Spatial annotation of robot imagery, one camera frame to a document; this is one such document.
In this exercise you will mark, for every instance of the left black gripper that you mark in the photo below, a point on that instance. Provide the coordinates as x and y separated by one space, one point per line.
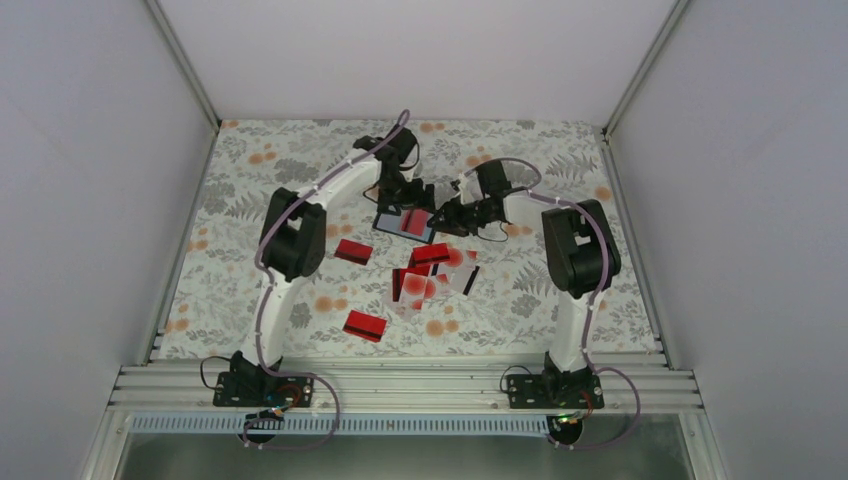
413 199

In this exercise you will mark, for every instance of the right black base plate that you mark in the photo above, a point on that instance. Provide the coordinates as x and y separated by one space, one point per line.
555 395

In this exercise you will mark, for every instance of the red card black stripe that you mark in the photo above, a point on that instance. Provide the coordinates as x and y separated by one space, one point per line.
365 326

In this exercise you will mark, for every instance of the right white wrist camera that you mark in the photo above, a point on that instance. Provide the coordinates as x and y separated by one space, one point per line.
463 191

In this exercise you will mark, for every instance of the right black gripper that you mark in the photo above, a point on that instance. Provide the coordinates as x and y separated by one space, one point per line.
453 219

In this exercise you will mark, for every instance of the white card black stripe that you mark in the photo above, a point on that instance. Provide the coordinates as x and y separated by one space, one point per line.
463 278

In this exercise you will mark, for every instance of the aluminium rail frame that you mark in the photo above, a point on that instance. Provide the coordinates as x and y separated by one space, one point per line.
472 395

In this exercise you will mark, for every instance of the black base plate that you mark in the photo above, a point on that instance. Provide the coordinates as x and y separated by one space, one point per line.
245 384
555 395

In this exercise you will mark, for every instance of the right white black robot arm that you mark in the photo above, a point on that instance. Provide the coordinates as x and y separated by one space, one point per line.
582 256

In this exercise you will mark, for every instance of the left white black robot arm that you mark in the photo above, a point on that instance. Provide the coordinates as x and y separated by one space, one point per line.
293 241

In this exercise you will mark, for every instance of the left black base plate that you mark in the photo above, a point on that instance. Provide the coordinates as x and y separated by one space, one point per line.
245 384

